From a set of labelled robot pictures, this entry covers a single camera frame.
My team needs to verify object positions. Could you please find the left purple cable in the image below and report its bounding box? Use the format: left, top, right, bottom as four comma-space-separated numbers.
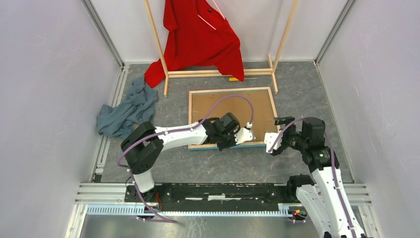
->
116, 94, 255, 224

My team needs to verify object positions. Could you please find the pink clothes hanger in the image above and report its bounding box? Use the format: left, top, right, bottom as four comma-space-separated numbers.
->
196, 0, 226, 30

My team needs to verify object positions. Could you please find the white cable duct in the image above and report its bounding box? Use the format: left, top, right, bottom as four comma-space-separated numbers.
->
86, 204, 292, 218

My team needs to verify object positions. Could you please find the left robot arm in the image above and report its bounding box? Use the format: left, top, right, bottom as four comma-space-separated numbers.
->
121, 113, 243, 202

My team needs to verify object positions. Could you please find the grey-blue cloth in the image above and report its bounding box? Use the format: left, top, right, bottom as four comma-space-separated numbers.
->
96, 76, 158, 139

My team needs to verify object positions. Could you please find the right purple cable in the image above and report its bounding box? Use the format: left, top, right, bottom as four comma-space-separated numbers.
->
267, 118, 358, 238

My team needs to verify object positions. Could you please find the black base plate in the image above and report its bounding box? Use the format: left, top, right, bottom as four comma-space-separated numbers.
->
124, 182, 299, 212

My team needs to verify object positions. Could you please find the purple cable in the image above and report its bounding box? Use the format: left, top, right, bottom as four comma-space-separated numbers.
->
267, 118, 358, 238
116, 94, 255, 224

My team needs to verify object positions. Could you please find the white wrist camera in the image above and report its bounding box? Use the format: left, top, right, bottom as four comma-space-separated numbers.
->
263, 132, 282, 154
234, 122, 255, 145

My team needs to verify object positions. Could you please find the blue picture frame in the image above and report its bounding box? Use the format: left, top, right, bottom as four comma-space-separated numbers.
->
188, 87, 280, 148

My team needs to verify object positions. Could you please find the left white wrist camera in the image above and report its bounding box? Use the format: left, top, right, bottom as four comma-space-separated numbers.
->
234, 122, 255, 145

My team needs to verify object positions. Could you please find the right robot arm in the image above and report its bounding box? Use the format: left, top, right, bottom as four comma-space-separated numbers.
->
264, 117, 367, 238

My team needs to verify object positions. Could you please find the wooden clothes rack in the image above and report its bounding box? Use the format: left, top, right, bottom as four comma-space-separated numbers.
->
143, 0, 300, 96

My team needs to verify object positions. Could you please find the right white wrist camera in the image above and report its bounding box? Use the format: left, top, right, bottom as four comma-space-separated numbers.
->
263, 132, 282, 154

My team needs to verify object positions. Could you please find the red shirt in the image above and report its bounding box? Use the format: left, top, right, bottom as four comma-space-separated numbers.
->
163, 0, 245, 81

